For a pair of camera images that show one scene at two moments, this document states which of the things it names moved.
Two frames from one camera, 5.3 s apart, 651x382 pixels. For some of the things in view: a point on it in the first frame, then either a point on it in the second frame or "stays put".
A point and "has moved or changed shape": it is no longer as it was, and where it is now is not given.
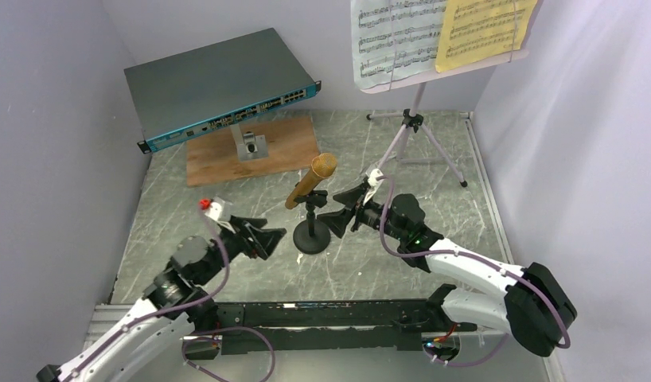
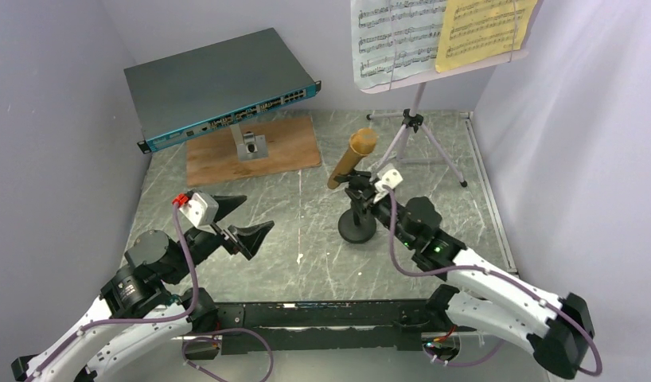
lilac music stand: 413,119 stays put
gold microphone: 323,165 to 362,142
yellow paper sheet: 472,29 stays put
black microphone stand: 312,236 has moved or changed shape
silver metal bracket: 250,146 stays put
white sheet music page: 395,40 stays put
